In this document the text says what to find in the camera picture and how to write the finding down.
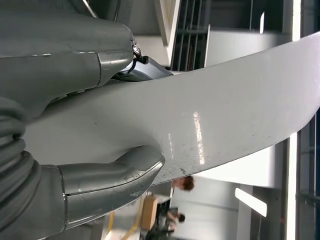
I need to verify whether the brown cardboard box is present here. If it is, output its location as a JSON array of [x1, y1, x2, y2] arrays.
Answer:
[[141, 195, 158, 231]]

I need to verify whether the person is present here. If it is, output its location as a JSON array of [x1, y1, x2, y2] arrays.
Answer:
[[145, 211, 186, 240], [159, 175, 195, 213]]

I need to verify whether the rectangular ceiling light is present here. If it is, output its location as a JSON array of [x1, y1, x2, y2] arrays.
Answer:
[[259, 10, 266, 35], [234, 187, 268, 219]]

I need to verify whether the long ceiling light strip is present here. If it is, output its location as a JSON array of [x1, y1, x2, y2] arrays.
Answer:
[[285, 0, 303, 240]]

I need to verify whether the dark window frame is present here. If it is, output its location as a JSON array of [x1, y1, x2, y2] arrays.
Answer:
[[171, 0, 211, 72]]

